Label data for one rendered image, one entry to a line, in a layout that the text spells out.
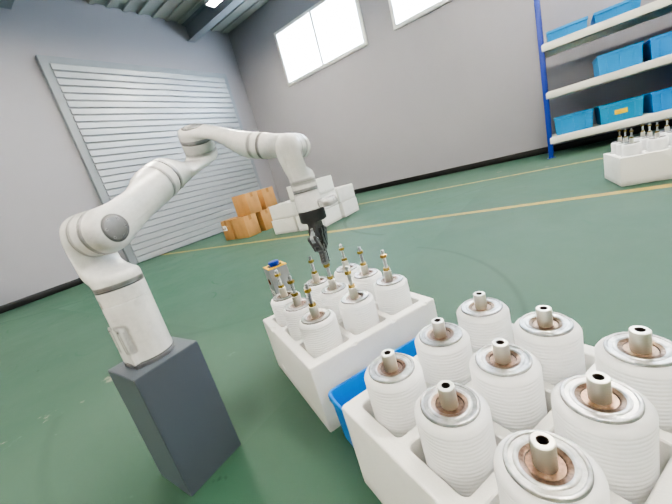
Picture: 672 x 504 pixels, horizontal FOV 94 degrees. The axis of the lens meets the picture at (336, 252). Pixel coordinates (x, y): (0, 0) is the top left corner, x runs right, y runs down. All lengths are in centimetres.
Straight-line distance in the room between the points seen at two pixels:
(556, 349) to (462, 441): 23
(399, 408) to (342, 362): 27
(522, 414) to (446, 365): 13
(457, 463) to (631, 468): 17
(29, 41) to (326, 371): 630
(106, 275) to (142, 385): 23
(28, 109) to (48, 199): 121
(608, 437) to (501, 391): 12
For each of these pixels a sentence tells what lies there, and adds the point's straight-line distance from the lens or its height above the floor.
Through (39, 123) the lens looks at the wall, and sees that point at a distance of 617.
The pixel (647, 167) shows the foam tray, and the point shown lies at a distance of 276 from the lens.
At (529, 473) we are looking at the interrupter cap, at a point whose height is 25.
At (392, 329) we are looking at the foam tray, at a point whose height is 16.
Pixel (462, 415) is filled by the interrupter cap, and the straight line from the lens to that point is 47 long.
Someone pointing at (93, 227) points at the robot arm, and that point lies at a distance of 73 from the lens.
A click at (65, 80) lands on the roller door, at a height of 277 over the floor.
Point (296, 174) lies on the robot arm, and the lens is 85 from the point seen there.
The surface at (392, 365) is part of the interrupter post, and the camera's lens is 54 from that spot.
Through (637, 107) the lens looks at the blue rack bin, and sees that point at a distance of 507.
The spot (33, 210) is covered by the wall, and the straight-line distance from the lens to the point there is 585.
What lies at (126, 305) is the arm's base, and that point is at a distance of 76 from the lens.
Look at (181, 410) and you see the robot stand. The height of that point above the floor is 18.
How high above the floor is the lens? 58
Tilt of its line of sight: 14 degrees down
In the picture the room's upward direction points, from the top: 16 degrees counter-clockwise
